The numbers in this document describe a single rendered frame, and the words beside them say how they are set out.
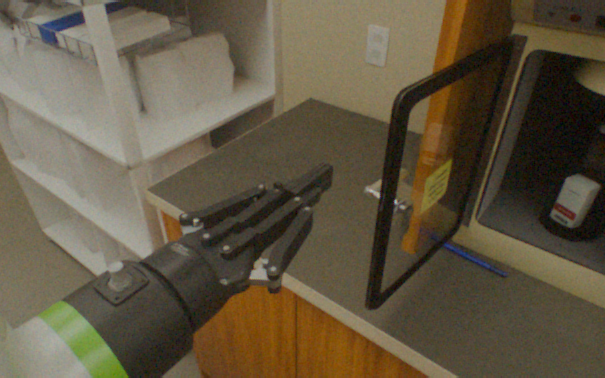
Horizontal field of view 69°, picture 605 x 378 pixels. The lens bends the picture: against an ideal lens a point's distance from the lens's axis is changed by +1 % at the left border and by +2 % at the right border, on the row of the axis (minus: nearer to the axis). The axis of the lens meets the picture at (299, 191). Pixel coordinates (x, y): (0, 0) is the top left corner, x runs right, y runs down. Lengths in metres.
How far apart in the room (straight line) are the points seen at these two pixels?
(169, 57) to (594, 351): 1.29
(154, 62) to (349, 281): 0.92
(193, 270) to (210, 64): 1.28
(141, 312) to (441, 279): 0.69
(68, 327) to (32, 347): 0.02
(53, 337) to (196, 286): 0.10
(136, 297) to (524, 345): 0.69
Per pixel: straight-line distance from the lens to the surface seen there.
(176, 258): 0.37
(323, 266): 0.91
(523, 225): 1.00
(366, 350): 0.95
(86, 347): 0.33
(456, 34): 0.74
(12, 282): 2.54
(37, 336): 0.34
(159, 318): 0.34
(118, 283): 0.34
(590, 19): 0.73
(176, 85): 1.49
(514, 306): 0.94
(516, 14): 0.76
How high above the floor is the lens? 1.60
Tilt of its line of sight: 37 degrees down
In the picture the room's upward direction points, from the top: straight up
